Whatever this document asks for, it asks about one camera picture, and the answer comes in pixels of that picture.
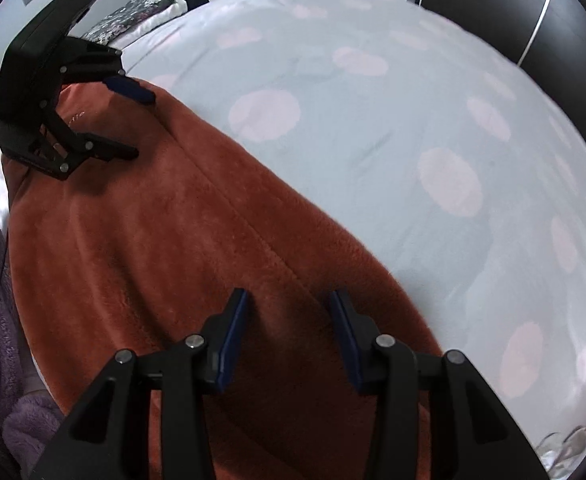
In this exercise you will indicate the grey pink-dotted bed sheet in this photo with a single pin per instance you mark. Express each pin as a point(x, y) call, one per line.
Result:
point(398, 110)

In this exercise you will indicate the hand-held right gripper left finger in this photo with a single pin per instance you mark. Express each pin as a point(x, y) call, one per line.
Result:
point(233, 340)

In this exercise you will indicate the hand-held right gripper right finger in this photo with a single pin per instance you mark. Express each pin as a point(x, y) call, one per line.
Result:
point(345, 345)

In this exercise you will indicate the floral patterned cloth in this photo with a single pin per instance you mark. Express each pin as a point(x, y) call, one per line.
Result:
point(128, 15)

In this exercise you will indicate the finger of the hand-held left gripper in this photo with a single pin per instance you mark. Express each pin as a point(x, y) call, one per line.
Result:
point(108, 149)
point(133, 91)

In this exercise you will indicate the white crinkle garment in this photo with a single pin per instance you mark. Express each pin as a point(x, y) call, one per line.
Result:
point(563, 452)

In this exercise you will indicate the rust orange fleece garment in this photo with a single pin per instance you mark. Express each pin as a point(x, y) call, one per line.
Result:
point(173, 260)

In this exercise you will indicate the black wardrobe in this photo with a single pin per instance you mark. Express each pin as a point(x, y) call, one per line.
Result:
point(498, 20)

